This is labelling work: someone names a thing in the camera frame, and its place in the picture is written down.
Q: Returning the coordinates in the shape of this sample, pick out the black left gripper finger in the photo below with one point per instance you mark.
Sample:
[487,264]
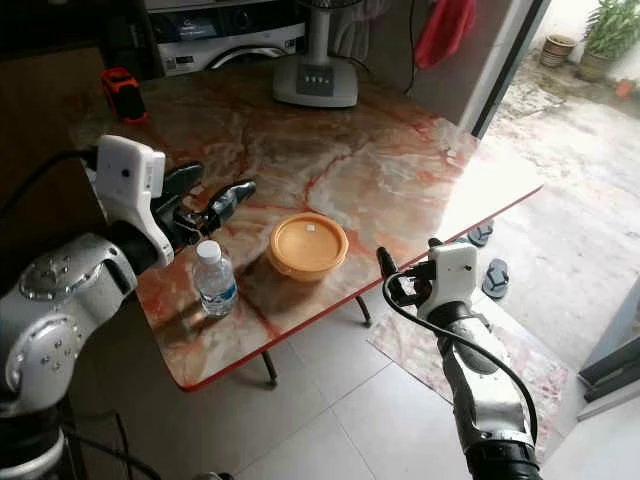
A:
[182,180]
[232,198]

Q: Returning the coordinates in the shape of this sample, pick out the clear plastic water bottle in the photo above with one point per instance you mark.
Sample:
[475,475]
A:
[216,285]

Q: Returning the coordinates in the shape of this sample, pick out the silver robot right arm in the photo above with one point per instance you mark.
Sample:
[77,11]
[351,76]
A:
[485,400]

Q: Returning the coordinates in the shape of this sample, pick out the dark sandal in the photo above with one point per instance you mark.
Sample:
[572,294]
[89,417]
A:
[481,235]
[496,278]

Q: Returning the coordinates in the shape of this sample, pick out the black metal table leg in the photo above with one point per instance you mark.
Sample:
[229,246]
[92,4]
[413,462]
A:
[269,372]
[364,312]

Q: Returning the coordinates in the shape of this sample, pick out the yellow round lidded container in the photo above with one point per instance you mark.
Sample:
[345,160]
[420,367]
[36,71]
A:
[308,245]

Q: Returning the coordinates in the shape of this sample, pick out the red black handheld device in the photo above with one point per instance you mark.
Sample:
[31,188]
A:
[125,95]

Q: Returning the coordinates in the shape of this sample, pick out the white front-load washing machine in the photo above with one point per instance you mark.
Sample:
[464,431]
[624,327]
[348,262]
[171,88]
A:
[210,45]

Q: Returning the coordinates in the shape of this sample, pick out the marble-pattern floor mat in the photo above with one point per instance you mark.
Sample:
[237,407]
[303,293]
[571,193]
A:
[535,370]

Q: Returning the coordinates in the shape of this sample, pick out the dark wooden cabinet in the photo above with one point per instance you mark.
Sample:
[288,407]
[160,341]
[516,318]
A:
[40,130]

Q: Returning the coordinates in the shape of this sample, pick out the red hanging cloth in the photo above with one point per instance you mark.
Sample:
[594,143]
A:
[445,32]

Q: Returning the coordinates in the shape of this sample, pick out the grey hanging cloth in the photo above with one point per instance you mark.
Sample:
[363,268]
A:
[360,30]

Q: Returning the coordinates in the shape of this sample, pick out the grey sliding door panel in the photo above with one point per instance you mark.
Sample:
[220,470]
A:
[610,370]

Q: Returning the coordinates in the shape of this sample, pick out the empty terracotta pot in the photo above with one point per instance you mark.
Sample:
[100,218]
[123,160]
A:
[558,50]

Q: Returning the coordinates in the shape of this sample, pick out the small red pot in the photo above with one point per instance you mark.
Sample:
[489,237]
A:
[626,88]

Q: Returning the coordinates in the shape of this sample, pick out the green potted plant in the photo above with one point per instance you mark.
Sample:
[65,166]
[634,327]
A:
[610,35]

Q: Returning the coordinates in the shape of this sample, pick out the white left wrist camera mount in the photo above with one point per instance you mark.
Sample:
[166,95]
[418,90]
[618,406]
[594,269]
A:
[130,180]

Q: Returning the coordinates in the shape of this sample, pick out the white pedestal fan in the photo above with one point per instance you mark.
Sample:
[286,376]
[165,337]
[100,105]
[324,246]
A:
[315,82]

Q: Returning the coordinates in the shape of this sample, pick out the black sliding door frame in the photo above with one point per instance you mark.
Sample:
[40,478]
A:
[500,70]

